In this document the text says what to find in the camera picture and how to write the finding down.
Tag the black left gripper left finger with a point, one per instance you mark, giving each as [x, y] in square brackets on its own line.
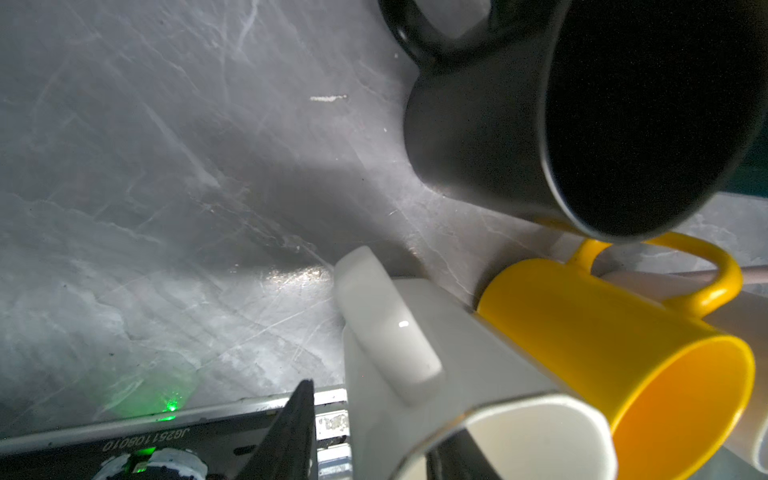
[289, 450]

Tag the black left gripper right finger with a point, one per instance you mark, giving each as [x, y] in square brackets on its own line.
[459, 457]

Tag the white faceted mug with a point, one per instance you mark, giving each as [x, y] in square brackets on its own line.
[420, 366]

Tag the yellow mug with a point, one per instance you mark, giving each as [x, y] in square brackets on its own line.
[671, 386]

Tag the black mug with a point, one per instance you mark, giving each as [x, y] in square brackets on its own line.
[617, 119]

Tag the green mug white inside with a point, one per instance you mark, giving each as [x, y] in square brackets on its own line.
[750, 177]

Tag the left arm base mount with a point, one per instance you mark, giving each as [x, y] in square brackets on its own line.
[214, 442]

